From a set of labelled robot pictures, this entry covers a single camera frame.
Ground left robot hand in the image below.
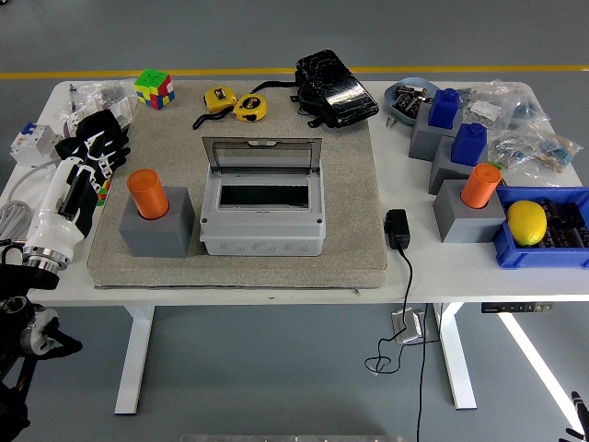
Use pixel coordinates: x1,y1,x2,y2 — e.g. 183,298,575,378
23,131,133,257

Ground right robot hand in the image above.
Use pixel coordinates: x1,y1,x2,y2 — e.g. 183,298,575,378
558,390,589,442

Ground orange cylinder battery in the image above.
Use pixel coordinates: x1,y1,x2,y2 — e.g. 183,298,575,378
126,169,170,220
460,163,502,209

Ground smoky transparent box lid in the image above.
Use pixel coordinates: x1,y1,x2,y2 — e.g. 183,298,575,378
201,135,323,176

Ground grey plastic junction box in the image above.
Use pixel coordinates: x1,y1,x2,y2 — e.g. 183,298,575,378
199,165,327,258

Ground blue block battery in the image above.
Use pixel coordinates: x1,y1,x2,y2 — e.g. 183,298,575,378
450,122,488,168
427,87,463,129

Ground white circuit breaker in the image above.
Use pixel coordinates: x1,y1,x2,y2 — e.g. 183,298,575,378
9,122,64,168

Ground black cloth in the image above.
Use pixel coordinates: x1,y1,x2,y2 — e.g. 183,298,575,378
54,109,133,160

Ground grey block with round hole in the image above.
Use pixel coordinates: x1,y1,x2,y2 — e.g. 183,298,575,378
118,186,193,259

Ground black table control panel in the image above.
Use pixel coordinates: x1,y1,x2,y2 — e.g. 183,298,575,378
480,301,554,314

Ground clear bag of small parts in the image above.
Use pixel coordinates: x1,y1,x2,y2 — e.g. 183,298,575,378
59,80,139,134

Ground white table leg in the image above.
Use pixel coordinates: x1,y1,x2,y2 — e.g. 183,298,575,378
432,302,478,411
113,304,156,415

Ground blue plastic bin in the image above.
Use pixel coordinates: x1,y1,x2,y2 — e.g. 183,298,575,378
491,185,589,271

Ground black capacitors heap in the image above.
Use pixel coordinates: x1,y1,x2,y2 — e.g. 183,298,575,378
533,196,589,250

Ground yellow lemon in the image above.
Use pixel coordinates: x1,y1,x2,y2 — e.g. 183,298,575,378
506,200,549,248

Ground yellow tape measure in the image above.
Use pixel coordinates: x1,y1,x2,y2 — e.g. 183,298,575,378
191,87,239,131
232,93,268,123

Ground grey holder block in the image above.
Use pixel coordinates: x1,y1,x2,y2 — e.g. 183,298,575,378
428,135,489,196
433,179,507,244
408,106,464,162

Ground grey-brown mat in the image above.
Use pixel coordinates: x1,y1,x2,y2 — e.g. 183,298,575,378
86,80,388,290

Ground clear bag of components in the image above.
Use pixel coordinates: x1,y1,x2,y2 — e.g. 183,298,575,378
528,133,584,175
487,126,544,170

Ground clear bag with white label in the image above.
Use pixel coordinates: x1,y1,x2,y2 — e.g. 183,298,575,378
459,78,551,134

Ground blue-grey dish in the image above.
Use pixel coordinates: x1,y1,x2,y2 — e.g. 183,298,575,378
383,76,443,126

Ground dark electronic components heap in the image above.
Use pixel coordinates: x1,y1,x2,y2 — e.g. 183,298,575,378
393,85,430,116

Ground black hanging cable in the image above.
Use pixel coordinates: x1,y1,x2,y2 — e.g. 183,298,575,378
415,302,443,442

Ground black power adapter with cord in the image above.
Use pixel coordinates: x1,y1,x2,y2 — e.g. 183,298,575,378
364,208,414,375

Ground black pouch with strap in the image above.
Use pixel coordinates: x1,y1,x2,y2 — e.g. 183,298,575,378
250,49,380,129

